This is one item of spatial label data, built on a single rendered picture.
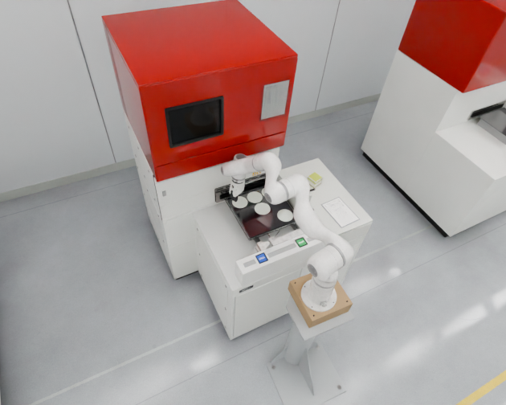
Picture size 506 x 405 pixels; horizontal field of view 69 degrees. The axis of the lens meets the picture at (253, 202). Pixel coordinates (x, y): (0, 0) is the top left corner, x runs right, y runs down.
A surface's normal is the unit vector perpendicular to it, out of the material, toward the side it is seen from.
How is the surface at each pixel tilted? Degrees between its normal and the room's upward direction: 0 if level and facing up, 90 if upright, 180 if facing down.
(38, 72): 90
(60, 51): 90
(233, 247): 0
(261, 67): 90
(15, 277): 0
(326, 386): 0
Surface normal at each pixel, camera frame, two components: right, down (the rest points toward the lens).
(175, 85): 0.45, 0.69
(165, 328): 0.06, -0.66
